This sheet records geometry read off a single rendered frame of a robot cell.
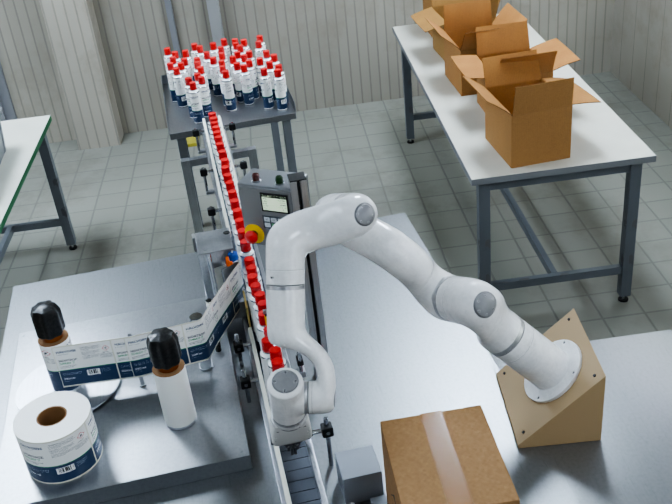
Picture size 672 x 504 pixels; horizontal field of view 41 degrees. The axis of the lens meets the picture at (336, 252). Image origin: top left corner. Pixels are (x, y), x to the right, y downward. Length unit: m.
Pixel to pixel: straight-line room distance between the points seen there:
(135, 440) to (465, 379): 0.95
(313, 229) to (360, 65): 4.69
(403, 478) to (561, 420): 0.59
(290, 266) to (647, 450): 1.06
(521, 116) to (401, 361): 1.47
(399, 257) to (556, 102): 1.86
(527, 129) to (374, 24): 2.91
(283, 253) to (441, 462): 0.58
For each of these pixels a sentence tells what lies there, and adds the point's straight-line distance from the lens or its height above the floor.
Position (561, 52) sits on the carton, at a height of 1.05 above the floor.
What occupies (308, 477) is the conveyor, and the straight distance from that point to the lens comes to 2.34.
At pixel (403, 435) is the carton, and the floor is 1.12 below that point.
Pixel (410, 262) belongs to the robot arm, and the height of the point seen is 1.38.
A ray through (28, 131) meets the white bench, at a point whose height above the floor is 0.80.
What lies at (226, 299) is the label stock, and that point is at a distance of 2.79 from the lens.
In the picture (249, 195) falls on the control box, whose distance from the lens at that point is 2.41.
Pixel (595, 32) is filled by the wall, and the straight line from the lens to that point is 7.05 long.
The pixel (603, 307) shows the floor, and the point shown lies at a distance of 4.43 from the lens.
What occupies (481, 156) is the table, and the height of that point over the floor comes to 0.78.
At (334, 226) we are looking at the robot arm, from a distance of 2.03.
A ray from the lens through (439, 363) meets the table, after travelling 2.72.
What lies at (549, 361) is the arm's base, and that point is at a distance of 2.41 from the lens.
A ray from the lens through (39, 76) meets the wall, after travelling 6.80.
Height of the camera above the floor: 2.53
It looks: 31 degrees down
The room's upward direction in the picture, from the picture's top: 6 degrees counter-clockwise
